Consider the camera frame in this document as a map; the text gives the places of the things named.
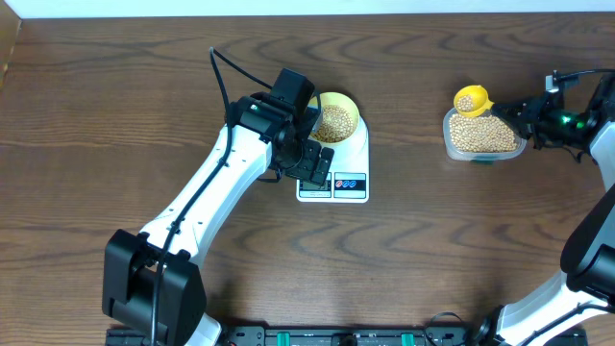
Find yellow measuring scoop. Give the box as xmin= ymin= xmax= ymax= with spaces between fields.
xmin=454 ymin=85 xmax=494 ymax=118

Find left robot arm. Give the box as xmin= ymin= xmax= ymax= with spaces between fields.
xmin=102 ymin=69 xmax=334 ymax=345

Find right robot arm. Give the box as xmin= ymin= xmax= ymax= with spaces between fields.
xmin=473 ymin=69 xmax=614 ymax=345

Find soybeans in bowl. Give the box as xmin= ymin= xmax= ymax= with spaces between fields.
xmin=313 ymin=105 xmax=356 ymax=143

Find yellow bowl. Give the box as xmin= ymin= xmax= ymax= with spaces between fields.
xmin=308 ymin=92 xmax=359 ymax=145

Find white digital kitchen scale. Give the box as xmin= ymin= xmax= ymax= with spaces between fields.
xmin=296 ymin=117 xmax=370 ymax=204

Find soybeans pile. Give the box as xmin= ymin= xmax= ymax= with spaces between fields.
xmin=449 ymin=113 xmax=518 ymax=153

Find clear plastic container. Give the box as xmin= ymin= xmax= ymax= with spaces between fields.
xmin=443 ymin=109 xmax=527 ymax=161

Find left black cable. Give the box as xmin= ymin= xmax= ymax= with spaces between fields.
xmin=149 ymin=46 xmax=283 ymax=346

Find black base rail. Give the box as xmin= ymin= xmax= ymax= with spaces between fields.
xmin=105 ymin=325 xmax=588 ymax=346

